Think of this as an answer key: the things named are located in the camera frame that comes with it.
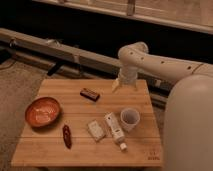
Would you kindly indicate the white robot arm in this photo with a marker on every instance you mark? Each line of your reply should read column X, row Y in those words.
column 188, row 122

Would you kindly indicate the white tube with cap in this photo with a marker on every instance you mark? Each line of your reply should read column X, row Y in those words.
column 116, row 130

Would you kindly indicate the wooden board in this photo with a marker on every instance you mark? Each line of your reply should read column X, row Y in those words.
column 46, row 147

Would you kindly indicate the white ceramic cup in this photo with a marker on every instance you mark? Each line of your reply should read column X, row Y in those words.
column 129, row 118

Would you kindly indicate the metal window rail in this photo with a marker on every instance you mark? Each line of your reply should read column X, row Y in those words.
column 61, row 51

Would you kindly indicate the red chili pepper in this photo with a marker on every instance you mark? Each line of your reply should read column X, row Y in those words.
column 67, row 136

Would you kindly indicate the brown chocolate bar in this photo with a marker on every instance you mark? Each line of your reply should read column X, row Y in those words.
column 87, row 93

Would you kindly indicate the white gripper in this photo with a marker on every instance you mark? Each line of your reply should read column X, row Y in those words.
column 127, row 76

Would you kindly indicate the black bracket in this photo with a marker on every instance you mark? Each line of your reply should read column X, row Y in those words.
column 55, row 68

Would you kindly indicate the orange ceramic bowl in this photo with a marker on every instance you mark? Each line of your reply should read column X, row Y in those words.
column 42, row 112

